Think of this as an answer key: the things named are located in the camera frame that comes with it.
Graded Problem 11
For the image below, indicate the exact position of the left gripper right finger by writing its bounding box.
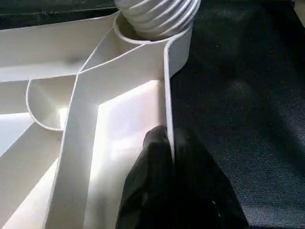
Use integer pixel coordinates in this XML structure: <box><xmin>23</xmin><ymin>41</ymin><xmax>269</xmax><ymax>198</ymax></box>
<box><xmin>172</xmin><ymin>128</ymin><xmax>250</xmax><ymax>229</ymax></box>

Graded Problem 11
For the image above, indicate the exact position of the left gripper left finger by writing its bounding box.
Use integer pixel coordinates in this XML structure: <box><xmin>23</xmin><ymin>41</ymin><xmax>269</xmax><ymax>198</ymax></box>
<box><xmin>116</xmin><ymin>125</ymin><xmax>175</xmax><ymax>229</ymax></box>

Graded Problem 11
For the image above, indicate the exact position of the white plastic table top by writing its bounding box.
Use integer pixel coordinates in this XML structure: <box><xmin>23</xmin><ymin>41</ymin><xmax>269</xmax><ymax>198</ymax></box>
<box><xmin>0</xmin><ymin>10</ymin><xmax>194</xmax><ymax>229</ymax></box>

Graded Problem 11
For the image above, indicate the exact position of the white plastic table leg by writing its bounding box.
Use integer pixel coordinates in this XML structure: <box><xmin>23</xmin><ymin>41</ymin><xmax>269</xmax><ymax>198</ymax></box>
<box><xmin>114</xmin><ymin>0</ymin><xmax>201</xmax><ymax>42</ymax></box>

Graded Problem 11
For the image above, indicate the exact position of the black work mat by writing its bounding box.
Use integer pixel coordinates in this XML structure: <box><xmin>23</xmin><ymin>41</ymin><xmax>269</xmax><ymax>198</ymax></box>
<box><xmin>0</xmin><ymin>0</ymin><xmax>305</xmax><ymax>229</ymax></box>

